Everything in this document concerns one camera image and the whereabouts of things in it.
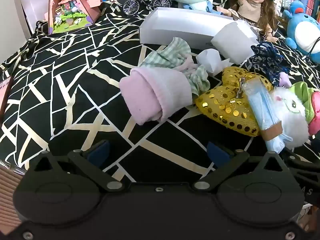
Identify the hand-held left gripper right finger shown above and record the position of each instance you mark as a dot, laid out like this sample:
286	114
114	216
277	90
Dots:
217	155

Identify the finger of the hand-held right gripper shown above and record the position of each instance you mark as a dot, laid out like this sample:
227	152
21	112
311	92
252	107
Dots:
305	163

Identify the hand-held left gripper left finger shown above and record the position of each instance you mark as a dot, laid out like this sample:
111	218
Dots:
98	153

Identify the white purple fluffy plush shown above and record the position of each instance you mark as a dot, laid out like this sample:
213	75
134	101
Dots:
292	120

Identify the gold sequin bow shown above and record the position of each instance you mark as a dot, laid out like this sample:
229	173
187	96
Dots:
220	100

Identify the blue face mask pack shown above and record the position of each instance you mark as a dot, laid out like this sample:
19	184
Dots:
260	105

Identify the green cloth with pink bow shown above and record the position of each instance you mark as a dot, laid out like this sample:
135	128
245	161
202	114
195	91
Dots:
306	97

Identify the pink sock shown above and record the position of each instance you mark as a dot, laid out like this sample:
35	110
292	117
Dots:
155	90

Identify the white tissue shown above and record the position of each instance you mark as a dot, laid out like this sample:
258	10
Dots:
210	60

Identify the navy patterned scrunchie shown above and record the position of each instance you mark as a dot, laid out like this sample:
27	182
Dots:
265	57

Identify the green checked cloth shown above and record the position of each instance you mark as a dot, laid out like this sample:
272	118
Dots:
175	52

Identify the white foam block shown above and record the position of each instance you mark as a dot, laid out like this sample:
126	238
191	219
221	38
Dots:
232	42

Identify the white cardboard box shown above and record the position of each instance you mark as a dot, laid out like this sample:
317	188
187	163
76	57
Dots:
180	25

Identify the black white patterned blanket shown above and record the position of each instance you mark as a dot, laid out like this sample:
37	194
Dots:
62	80

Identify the pink flat board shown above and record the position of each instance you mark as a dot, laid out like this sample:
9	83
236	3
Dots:
5	92

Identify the blue white round plush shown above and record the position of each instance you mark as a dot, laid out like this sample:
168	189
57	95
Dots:
305	30

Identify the pink triangular house model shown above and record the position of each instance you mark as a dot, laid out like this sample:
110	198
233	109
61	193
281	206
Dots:
70	7

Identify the long-haired baby doll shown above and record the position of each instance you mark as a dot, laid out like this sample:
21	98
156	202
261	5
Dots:
252	7

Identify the black miniature bicycle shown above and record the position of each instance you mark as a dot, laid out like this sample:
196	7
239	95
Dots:
140	0

